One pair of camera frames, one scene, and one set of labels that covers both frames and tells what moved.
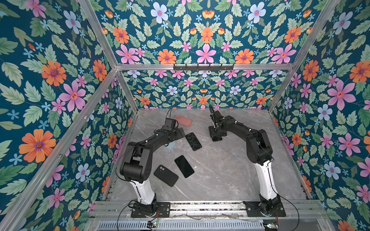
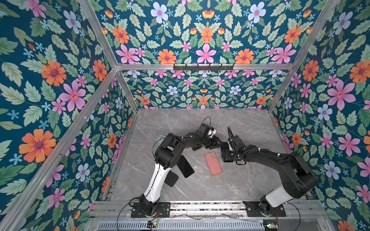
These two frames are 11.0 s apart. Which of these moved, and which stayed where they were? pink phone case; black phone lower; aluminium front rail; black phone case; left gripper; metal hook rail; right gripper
Moved: left gripper; pink phone case; right gripper
Stayed: black phone case; metal hook rail; aluminium front rail; black phone lower
